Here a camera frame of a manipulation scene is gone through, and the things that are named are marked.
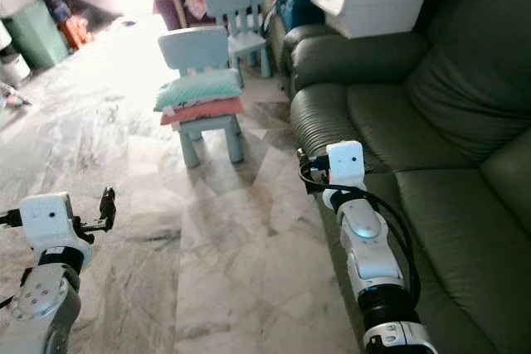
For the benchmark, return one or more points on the teal fluffy pillow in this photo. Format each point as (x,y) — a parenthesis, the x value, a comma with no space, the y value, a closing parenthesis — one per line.
(199,87)

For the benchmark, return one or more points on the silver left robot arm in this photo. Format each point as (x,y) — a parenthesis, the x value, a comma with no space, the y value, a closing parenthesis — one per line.
(46,304)

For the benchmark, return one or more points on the pink pillow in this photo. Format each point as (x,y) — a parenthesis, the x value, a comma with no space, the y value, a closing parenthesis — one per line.
(206,110)

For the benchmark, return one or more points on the dark green leather sofa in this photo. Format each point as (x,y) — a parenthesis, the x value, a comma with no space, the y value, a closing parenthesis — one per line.
(431,205)

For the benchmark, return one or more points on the light blue child chair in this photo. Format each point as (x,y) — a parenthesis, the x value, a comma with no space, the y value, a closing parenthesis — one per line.
(236,6)
(191,47)

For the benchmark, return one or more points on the orange bag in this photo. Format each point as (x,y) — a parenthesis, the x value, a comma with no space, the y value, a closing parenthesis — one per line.
(75,32)

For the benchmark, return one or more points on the green bin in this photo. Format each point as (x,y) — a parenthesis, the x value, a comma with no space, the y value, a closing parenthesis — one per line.
(37,35)

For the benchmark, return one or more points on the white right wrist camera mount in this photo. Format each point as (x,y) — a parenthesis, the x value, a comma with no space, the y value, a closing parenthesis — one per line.
(347,163)

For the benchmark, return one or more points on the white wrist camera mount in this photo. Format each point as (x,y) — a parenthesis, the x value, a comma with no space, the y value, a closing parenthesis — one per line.
(347,163)
(47,217)

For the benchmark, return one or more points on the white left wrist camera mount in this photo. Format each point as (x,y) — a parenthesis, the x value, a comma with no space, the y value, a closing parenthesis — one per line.
(47,217)

